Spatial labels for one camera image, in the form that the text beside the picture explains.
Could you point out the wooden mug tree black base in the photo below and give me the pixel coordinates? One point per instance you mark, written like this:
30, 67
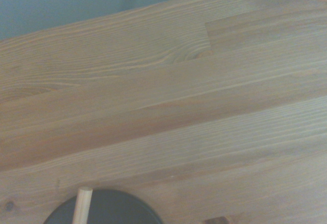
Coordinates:
107, 208

